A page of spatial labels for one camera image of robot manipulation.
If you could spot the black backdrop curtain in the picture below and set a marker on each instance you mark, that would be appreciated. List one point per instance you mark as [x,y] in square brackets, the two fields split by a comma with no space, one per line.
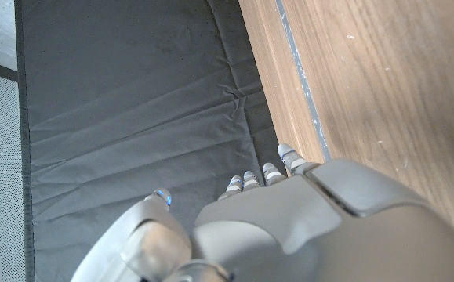
[132,98]

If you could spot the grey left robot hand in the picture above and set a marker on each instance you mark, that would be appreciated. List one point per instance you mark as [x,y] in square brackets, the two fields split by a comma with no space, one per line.
[309,227]

